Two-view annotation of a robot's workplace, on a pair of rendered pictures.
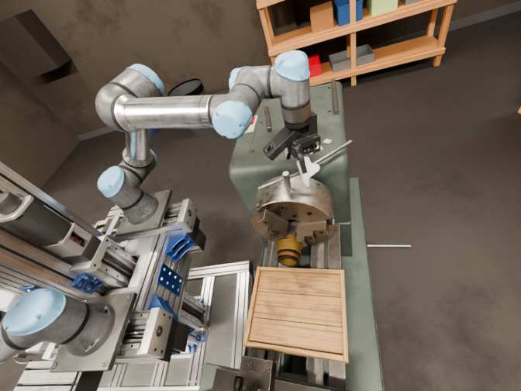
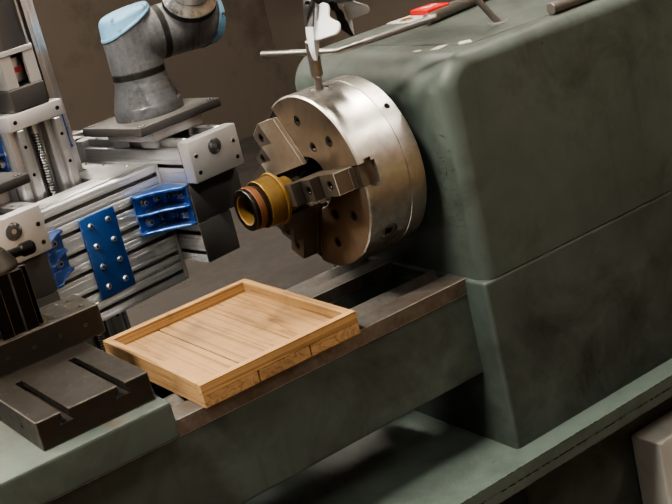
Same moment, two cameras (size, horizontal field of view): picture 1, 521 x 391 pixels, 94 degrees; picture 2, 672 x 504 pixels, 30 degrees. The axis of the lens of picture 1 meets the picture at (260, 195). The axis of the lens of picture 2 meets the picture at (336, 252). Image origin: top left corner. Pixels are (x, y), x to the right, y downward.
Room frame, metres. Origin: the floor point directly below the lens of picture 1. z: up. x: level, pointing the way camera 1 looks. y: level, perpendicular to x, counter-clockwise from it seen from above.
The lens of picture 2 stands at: (-1.27, -1.16, 1.63)
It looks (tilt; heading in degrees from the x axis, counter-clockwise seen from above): 18 degrees down; 31
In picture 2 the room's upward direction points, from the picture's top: 14 degrees counter-clockwise
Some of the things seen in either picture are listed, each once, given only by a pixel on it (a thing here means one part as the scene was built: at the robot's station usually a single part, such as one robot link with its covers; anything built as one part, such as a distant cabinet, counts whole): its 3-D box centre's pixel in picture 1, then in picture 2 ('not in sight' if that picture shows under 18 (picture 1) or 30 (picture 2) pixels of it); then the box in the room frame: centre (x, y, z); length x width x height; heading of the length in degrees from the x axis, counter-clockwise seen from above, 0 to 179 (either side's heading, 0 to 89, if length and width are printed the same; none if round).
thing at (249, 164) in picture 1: (295, 153); (497, 114); (0.95, -0.25, 1.06); 0.59 x 0.48 x 0.39; 152
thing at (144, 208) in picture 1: (136, 204); (144, 90); (0.90, 0.53, 1.21); 0.15 x 0.15 x 0.10
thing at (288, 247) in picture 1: (289, 249); (267, 201); (0.45, -0.01, 1.08); 0.09 x 0.09 x 0.09; 62
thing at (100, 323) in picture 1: (81, 325); not in sight; (0.43, 0.68, 1.21); 0.15 x 0.15 x 0.10
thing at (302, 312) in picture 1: (295, 307); (227, 336); (0.33, 0.05, 0.88); 0.36 x 0.30 x 0.04; 62
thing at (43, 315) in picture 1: (45, 316); not in sight; (0.43, 0.69, 1.33); 0.13 x 0.12 x 0.14; 93
